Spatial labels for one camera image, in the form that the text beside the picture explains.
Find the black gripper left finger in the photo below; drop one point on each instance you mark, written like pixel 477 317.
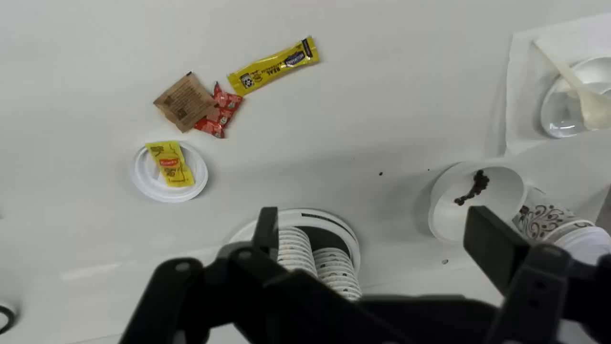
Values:
pixel 185 300

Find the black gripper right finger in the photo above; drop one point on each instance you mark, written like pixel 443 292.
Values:
pixel 542 285

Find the red sachet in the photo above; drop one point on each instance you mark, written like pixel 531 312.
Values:
pixel 223 109

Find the yellow sachet on plate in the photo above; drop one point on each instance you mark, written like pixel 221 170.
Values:
pixel 170 162

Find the small white plate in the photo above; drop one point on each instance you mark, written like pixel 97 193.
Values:
pixel 149 182

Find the brown sachet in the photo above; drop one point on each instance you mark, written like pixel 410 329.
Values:
pixel 185 101

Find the long yellow sachet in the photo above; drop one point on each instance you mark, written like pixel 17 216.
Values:
pixel 267 69

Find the patterned paper cup with lid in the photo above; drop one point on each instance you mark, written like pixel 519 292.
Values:
pixel 546 220

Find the tall paper cup stack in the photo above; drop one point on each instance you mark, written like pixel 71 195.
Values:
pixel 294 250

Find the short paper cup stack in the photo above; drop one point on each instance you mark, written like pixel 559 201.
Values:
pixel 336 269

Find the white bowl with coffee beans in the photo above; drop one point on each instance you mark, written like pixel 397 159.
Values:
pixel 496 185

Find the small clear dish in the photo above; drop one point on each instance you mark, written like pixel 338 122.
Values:
pixel 559 111

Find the white plastic spoon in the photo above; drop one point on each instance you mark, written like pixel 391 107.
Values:
pixel 594 107

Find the white napkin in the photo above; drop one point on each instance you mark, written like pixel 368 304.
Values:
pixel 529 75

